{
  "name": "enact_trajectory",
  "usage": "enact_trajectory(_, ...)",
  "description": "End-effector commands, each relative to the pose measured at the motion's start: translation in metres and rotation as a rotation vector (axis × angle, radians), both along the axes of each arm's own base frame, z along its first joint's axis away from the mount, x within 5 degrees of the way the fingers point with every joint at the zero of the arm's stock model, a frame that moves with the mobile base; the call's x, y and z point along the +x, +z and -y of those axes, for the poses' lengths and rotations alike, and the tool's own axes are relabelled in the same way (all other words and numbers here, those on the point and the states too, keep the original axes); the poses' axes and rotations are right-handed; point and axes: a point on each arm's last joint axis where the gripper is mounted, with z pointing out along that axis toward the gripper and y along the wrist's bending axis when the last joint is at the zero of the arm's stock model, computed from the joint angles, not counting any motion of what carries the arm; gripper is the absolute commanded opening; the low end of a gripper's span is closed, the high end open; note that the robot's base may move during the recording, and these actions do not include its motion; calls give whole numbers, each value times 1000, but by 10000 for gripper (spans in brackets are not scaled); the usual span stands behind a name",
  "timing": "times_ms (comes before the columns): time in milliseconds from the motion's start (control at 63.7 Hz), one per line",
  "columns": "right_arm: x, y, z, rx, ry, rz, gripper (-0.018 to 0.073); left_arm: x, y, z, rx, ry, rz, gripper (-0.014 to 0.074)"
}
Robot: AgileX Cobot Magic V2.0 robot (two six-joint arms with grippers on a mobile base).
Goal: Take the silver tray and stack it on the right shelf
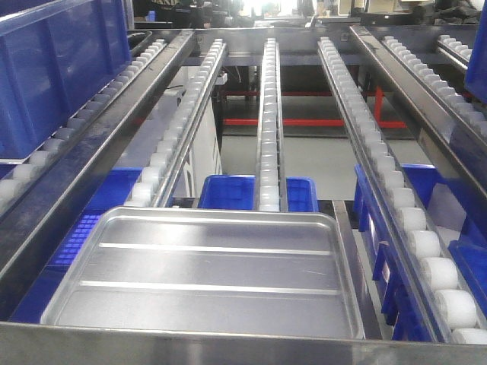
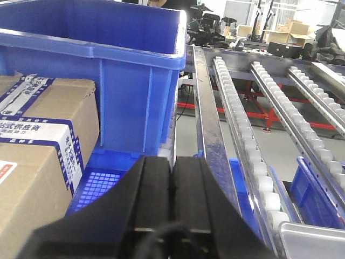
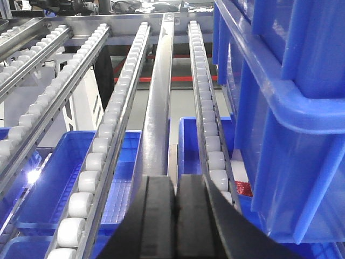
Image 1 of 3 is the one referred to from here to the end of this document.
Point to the silver metal tray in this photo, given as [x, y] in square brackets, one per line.
[213, 271]

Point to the left steel divider rail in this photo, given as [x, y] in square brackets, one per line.
[33, 227]

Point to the white roller track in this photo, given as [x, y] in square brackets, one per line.
[438, 86]
[270, 187]
[15, 177]
[157, 180]
[384, 159]

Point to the right white roller track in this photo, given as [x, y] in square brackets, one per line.
[438, 86]

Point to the left white roller track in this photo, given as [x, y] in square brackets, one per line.
[15, 177]

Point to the blue crate far right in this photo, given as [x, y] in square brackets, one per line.
[475, 78]

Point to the centre white roller track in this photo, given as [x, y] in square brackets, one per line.
[270, 187]

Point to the blue bin below centre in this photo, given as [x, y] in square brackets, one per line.
[235, 192]

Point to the steel divider rail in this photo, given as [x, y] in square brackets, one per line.
[33, 227]
[455, 147]

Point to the blue bin below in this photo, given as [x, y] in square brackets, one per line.
[235, 192]
[113, 192]
[465, 243]

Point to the blue bin below left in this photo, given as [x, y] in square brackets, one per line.
[113, 192]

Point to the right steel divider rail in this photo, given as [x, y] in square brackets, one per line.
[455, 147]

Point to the large blue crate left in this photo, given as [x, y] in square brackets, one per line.
[55, 56]

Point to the front steel shelf rail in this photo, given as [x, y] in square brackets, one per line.
[39, 344]

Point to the blue bin below right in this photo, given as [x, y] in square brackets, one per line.
[465, 243]

